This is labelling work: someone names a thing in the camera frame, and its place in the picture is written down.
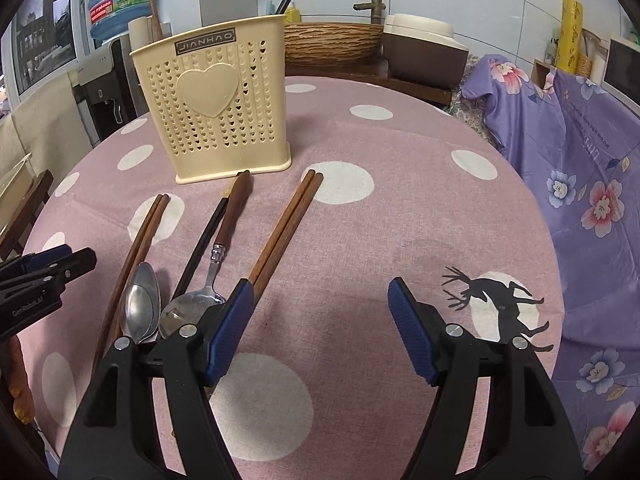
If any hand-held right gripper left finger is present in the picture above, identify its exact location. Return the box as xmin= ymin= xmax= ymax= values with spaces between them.
xmin=57 ymin=279 xmax=256 ymax=480

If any cream plastic utensil holder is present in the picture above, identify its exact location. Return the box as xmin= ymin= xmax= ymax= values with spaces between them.
xmin=129 ymin=15 xmax=292 ymax=184

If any white microwave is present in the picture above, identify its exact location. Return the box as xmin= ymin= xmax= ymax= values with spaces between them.
xmin=602 ymin=35 xmax=640 ymax=117

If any all-steel spoon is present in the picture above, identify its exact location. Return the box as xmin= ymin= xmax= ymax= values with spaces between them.
xmin=120 ymin=261 xmax=162 ymax=345

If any blue water jug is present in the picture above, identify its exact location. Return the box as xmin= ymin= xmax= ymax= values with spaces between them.
xmin=87 ymin=0 xmax=151 ymax=43

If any brass faucet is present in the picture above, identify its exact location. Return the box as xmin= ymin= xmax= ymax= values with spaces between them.
xmin=352 ymin=0 xmax=388 ymax=26

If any dark wooden chair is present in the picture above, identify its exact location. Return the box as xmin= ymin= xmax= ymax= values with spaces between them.
xmin=0 ymin=170 xmax=55 ymax=261

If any water dispenser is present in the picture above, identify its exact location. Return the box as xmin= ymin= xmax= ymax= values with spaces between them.
xmin=67 ymin=37 xmax=140 ymax=147

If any yellow roll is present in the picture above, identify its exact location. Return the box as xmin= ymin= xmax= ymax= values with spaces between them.
xmin=559 ymin=0 xmax=585 ymax=75

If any beige cloth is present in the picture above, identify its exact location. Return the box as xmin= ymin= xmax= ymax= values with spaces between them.
xmin=0 ymin=72 xmax=93 ymax=196

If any person's left hand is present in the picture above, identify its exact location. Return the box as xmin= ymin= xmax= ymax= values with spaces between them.
xmin=6 ymin=335 xmax=37 ymax=423

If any brown and cream rice cooker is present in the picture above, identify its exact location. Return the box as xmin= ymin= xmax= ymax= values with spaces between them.
xmin=382 ymin=13 xmax=471 ymax=87

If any woven brown basin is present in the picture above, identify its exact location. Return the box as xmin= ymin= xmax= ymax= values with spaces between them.
xmin=284 ymin=21 xmax=386 ymax=66

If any black chopstick with gold tip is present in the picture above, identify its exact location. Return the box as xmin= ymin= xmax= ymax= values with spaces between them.
xmin=171 ymin=174 xmax=246 ymax=301

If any pink polka-dot tablecloth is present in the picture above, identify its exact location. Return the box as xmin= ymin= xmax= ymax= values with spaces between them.
xmin=22 ymin=76 xmax=566 ymax=480

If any white paper roll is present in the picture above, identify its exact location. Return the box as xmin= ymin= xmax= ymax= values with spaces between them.
xmin=128 ymin=16 xmax=152 ymax=52

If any window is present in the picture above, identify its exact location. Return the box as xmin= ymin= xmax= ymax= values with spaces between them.
xmin=10 ymin=0 xmax=82 ymax=97

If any purple floral cloth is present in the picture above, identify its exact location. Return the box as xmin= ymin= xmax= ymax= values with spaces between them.
xmin=460 ymin=52 xmax=640 ymax=471

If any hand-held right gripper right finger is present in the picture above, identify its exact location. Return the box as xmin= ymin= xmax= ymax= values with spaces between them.
xmin=387 ymin=276 xmax=586 ymax=480

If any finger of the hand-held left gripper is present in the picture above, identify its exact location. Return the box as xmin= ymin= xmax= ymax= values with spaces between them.
xmin=0 ymin=244 xmax=72 ymax=275
xmin=0 ymin=247 xmax=98 ymax=306

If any wooden-handled metal spoon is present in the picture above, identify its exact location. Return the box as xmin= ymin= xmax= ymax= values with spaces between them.
xmin=158 ymin=170 xmax=252 ymax=340

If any dark wooden counter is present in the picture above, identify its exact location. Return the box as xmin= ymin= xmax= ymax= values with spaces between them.
xmin=285 ymin=57 xmax=453 ymax=107

